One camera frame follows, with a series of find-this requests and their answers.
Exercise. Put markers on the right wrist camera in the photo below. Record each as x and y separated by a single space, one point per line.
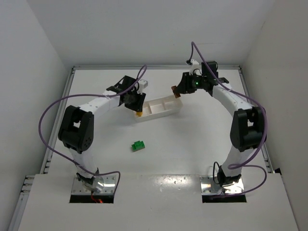
193 65

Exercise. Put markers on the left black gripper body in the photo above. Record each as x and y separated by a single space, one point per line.
135 104

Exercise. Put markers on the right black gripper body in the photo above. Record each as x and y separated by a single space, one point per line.
183 84

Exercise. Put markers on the green lego brick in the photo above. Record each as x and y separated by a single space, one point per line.
142 143
136 147

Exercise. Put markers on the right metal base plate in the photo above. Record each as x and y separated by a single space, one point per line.
210 188

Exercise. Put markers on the metal base plate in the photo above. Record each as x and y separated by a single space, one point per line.
106 185
210 188

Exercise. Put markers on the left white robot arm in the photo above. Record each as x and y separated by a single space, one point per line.
77 127

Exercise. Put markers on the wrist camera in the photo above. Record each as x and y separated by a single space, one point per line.
141 85
193 65

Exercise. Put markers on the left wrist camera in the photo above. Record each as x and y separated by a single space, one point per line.
141 85

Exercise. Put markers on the white three-compartment tray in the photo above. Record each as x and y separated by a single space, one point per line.
158 108

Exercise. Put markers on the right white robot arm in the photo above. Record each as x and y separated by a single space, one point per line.
247 132

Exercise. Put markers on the brown lego plate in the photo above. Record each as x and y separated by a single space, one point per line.
174 91

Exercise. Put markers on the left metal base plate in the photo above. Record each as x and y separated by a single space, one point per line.
106 185

